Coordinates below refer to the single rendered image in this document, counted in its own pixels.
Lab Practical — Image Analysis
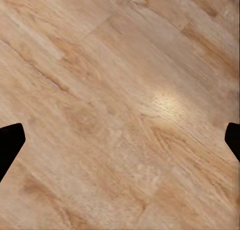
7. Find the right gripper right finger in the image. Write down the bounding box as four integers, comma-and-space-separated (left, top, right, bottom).
224, 122, 240, 162

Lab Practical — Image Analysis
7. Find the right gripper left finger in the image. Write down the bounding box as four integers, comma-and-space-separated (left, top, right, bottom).
0, 123, 25, 182

